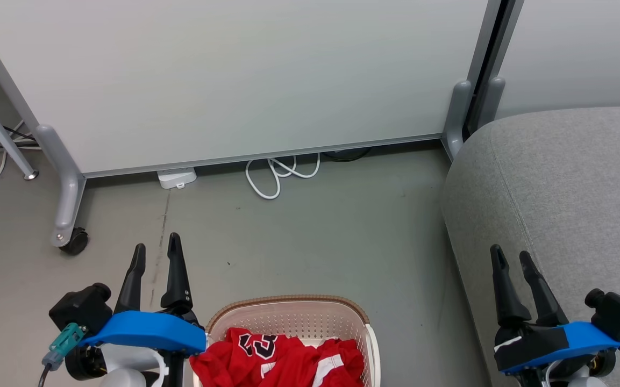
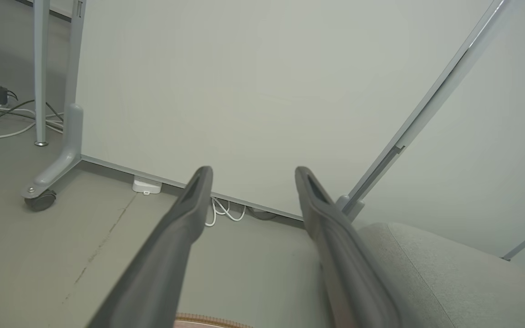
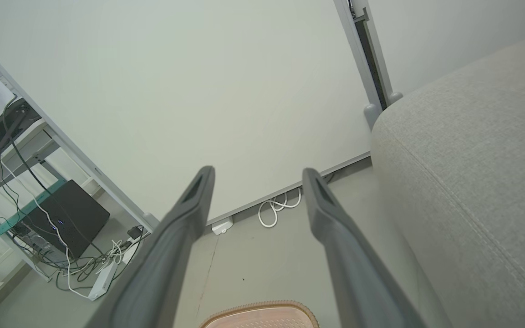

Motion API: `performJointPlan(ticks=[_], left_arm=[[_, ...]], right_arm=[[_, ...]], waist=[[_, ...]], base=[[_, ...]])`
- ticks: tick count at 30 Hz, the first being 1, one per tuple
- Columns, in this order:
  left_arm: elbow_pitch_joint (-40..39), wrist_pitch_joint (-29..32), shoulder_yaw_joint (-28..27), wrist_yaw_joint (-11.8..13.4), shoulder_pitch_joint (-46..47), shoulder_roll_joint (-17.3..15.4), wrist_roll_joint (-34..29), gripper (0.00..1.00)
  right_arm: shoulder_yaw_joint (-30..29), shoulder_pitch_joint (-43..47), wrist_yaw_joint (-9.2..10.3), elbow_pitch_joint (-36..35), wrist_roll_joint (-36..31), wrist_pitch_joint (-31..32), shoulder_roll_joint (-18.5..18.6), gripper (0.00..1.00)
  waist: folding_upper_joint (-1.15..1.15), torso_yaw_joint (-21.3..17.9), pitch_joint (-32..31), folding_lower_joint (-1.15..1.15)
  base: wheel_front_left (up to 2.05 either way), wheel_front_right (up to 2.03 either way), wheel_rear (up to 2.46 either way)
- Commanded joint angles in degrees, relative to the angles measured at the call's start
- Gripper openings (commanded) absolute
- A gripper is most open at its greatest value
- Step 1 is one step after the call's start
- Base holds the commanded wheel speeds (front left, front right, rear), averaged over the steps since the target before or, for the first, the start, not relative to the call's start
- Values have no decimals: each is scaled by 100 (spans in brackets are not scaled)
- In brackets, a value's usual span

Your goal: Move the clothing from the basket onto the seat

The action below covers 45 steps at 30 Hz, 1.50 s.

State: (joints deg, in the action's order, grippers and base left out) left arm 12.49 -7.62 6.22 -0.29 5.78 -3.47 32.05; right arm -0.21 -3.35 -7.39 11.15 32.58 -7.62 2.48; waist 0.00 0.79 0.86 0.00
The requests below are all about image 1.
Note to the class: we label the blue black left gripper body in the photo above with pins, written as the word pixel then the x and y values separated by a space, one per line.
pixel 148 333

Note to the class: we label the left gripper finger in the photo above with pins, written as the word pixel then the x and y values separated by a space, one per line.
pixel 132 285
pixel 177 279

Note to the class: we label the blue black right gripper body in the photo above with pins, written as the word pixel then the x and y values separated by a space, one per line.
pixel 546 346

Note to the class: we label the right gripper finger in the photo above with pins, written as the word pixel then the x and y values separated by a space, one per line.
pixel 546 301
pixel 507 301

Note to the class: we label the red basketball jersey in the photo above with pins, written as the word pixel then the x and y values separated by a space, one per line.
pixel 283 365

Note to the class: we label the grey fabric sofa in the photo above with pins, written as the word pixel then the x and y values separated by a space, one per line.
pixel 568 204

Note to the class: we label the black caster wheel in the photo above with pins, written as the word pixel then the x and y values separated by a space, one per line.
pixel 76 242

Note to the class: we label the white power adapter box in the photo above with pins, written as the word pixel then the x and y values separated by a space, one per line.
pixel 177 177

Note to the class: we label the grey partition foot with caster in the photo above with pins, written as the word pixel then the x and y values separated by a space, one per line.
pixel 65 183

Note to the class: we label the cream perforated laundry basket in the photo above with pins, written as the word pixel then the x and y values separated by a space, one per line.
pixel 299 314

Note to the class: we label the short grey partition foot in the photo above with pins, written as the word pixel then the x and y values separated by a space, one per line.
pixel 457 115
pixel 490 102

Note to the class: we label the large white partition panel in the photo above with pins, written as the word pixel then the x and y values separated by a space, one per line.
pixel 234 80

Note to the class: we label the narrow white partition panel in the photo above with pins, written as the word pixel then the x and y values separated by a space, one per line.
pixel 578 54

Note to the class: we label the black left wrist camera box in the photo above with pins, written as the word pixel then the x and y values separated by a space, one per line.
pixel 81 309

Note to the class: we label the teal left camera connector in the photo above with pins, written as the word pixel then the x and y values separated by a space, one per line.
pixel 62 344

